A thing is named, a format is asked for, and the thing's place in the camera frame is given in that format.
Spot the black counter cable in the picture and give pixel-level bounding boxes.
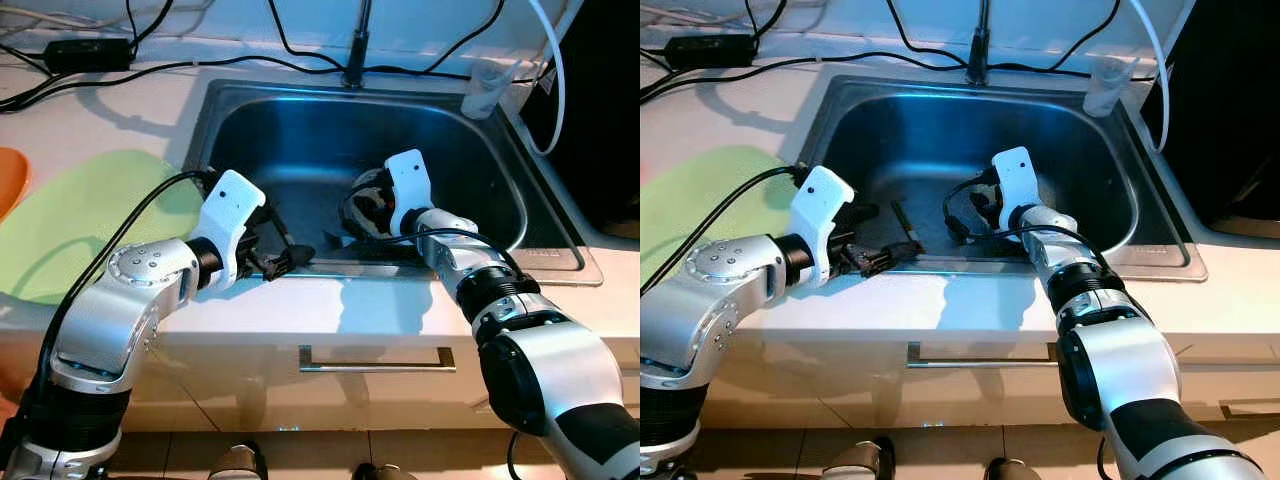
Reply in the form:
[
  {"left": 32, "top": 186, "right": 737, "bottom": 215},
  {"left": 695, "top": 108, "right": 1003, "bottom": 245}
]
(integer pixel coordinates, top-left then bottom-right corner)
[
  {"left": 0, "top": 55, "right": 351, "bottom": 113},
  {"left": 640, "top": 48, "right": 969, "bottom": 101}
]

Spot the dark slim faucet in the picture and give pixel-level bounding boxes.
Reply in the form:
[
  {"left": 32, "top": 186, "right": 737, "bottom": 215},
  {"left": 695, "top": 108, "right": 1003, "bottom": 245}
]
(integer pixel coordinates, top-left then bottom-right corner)
[
  {"left": 343, "top": 0, "right": 374, "bottom": 89},
  {"left": 966, "top": 0, "right": 993, "bottom": 86}
]

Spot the stainless steel sink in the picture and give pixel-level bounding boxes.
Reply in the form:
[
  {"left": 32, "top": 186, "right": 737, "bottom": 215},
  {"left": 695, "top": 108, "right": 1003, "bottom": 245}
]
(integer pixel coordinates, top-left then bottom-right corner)
[
  {"left": 183, "top": 75, "right": 604, "bottom": 288},
  {"left": 795, "top": 75, "right": 1208, "bottom": 284}
]

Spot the clear glass cup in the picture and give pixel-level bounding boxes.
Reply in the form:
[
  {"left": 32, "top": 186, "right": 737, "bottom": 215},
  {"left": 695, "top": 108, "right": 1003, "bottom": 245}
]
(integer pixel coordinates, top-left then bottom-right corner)
[
  {"left": 461, "top": 60, "right": 517, "bottom": 120},
  {"left": 1083, "top": 57, "right": 1136, "bottom": 118}
]

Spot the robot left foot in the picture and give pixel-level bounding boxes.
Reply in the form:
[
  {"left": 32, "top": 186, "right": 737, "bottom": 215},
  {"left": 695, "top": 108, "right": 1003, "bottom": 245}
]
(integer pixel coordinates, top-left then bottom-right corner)
[
  {"left": 207, "top": 442, "right": 267, "bottom": 480},
  {"left": 822, "top": 437, "right": 896, "bottom": 480}
]

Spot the white hose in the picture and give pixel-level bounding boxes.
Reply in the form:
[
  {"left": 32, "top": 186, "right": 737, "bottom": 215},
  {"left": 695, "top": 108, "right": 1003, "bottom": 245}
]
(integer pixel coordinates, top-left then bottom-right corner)
[
  {"left": 525, "top": 0, "right": 568, "bottom": 157},
  {"left": 1130, "top": 0, "right": 1171, "bottom": 153}
]

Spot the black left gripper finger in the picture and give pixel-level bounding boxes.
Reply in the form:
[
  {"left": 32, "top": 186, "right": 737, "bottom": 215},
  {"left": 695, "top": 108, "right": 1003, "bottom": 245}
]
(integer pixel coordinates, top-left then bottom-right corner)
[
  {"left": 860, "top": 240, "right": 927, "bottom": 278},
  {"left": 265, "top": 245, "right": 317, "bottom": 280}
]

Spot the light green plate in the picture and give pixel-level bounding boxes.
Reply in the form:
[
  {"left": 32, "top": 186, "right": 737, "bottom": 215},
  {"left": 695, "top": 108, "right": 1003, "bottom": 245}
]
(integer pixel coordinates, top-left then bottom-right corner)
[{"left": 0, "top": 150, "right": 208, "bottom": 306}]

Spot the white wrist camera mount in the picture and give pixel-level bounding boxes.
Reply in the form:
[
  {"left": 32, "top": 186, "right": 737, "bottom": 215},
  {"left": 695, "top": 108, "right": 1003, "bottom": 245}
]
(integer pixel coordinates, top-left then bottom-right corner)
[
  {"left": 190, "top": 169, "right": 268, "bottom": 292},
  {"left": 788, "top": 165, "right": 858, "bottom": 288},
  {"left": 991, "top": 146, "right": 1041, "bottom": 233},
  {"left": 384, "top": 149, "right": 437, "bottom": 238}
]

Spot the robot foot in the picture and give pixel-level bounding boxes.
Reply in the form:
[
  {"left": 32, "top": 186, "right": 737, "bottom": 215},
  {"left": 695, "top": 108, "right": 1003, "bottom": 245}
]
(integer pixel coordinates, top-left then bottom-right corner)
[
  {"left": 207, "top": 442, "right": 267, "bottom": 480},
  {"left": 822, "top": 437, "right": 896, "bottom": 480},
  {"left": 351, "top": 461, "right": 418, "bottom": 480},
  {"left": 985, "top": 457, "right": 1043, "bottom": 480}
]

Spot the black long power brick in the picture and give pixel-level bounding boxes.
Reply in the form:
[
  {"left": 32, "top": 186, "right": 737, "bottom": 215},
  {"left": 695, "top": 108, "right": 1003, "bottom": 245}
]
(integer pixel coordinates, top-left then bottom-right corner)
[
  {"left": 665, "top": 34, "right": 758, "bottom": 71},
  {"left": 42, "top": 37, "right": 135, "bottom": 74}
]

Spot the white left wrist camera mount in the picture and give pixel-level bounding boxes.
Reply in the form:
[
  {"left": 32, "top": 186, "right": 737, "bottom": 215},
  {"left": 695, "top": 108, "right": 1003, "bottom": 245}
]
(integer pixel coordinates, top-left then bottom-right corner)
[
  {"left": 190, "top": 169, "right": 268, "bottom": 292},
  {"left": 788, "top": 165, "right": 858, "bottom": 288}
]

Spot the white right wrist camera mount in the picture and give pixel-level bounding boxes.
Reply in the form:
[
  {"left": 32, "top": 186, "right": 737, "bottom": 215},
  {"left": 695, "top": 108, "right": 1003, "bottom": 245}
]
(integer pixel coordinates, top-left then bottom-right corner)
[
  {"left": 384, "top": 149, "right": 437, "bottom": 238},
  {"left": 991, "top": 146, "right": 1041, "bottom": 233}
]

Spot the metal drawer handle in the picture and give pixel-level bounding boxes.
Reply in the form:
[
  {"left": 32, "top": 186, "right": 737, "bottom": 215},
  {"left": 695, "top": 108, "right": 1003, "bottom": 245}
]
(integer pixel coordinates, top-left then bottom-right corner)
[
  {"left": 906, "top": 342, "right": 1061, "bottom": 369},
  {"left": 1218, "top": 398, "right": 1280, "bottom": 421},
  {"left": 297, "top": 344, "right": 457, "bottom": 374}
]

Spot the black countertop appliance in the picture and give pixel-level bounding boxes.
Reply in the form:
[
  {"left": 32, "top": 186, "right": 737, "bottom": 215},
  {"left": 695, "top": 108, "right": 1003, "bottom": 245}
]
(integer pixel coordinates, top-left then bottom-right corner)
[
  {"left": 520, "top": 0, "right": 641, "bottom": 239},
  {"left": 1140, "top": 0, "right": 1280, "bottom": 239}
]

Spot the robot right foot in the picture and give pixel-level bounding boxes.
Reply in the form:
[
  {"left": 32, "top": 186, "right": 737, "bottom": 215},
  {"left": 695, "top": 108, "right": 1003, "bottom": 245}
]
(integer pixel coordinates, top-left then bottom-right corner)
[
  {"left": 351, "top": 461, "right": 418, "bottom": 480},
  {"left": 985, "top": 457, "right": 1043, "bottom": 480}
]

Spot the orange plate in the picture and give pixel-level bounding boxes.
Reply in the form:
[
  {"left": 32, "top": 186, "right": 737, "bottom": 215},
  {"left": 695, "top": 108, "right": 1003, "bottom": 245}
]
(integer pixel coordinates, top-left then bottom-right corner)
[{"left": 0, "top": 147, "right": 32, "bottom": 223}]

